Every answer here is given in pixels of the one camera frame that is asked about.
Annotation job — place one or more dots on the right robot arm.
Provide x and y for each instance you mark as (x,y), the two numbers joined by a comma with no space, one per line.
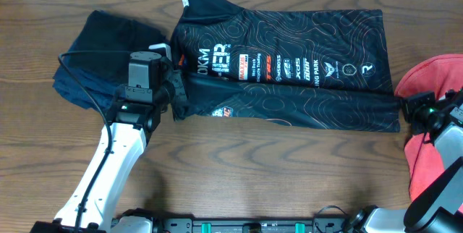
(436,209)

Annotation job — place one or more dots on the folded dark navy clothes stack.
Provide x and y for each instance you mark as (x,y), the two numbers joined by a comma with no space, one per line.
(99,59)

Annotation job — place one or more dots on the red shirt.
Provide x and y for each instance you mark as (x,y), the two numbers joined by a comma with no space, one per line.
(438,74)

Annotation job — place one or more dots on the black jersey with orange contour lines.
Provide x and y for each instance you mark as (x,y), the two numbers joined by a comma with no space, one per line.
(324,69)

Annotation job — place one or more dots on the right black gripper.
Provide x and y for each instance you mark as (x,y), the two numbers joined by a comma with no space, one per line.
(411,103)

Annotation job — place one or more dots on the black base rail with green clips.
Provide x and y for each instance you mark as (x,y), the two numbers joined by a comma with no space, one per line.
(253,225)

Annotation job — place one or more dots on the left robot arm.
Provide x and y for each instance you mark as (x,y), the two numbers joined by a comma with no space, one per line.
(128,125)

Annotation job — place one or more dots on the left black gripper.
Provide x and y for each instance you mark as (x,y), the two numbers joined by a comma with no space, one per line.
(178,81)

